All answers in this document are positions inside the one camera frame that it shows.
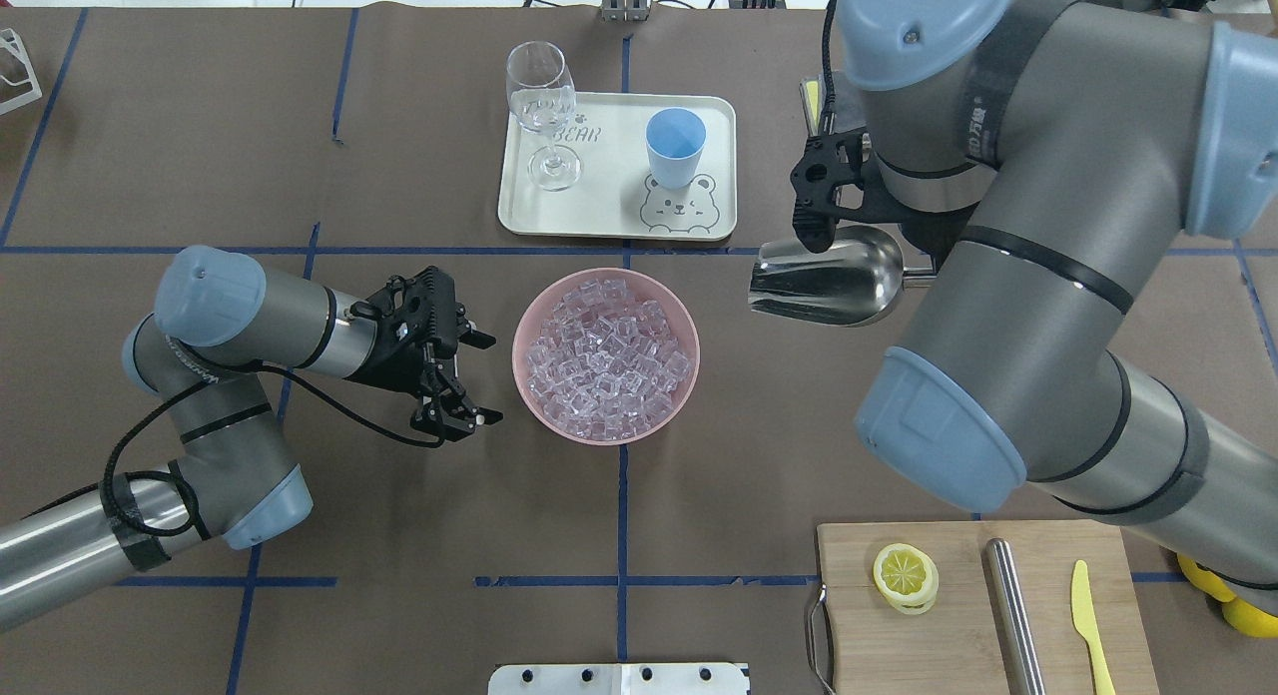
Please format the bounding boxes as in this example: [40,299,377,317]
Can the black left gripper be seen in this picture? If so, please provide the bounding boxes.
[348,266,504,445]

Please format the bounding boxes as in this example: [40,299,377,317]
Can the metal ice scoop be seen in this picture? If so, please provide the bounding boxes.
[748,225,937,328]

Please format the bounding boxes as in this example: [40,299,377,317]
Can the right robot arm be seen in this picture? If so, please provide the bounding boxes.
[837,0,1275,612]

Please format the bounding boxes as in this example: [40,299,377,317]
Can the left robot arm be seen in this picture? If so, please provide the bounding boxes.
[1,245,501,631]

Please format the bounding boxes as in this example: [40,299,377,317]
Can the clear ice cubes pile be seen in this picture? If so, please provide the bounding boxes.
[528,277,694,441]

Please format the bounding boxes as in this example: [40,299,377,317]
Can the light blue plastic cup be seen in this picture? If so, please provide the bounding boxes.
[645,107,707,190]

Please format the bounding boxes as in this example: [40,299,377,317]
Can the pink bowl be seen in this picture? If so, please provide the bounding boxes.
[512,267,702,446]

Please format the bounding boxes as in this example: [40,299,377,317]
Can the cream bear tray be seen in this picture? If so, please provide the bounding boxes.
[497,93,737,241]

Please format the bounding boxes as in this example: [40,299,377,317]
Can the clear wine glass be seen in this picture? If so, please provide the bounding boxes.
[505,41,581,193]

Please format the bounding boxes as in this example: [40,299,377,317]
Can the lemon slice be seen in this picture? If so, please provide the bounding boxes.
[872,543,941,616]

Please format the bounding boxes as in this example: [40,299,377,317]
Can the wooden cutting board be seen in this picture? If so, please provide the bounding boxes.
[817,519,1159,694]

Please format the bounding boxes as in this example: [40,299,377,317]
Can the steel muddler rod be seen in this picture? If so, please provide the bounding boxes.
[984,537,1048,694]

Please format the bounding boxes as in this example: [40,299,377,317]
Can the yellow plastic knife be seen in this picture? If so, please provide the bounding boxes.
[1068,560,1114,695]

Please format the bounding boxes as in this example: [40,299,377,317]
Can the yellow lemon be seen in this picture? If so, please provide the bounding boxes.
[1220,598,1278,639]
[1176,552,1236,603]

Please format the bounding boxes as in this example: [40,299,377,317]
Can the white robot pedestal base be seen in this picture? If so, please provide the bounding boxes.
[487,662,751,694]

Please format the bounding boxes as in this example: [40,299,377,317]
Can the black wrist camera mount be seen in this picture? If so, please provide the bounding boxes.
[790,126,868,254]

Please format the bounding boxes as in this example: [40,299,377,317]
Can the white wire cup rack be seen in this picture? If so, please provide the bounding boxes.
[1,29,43,114]

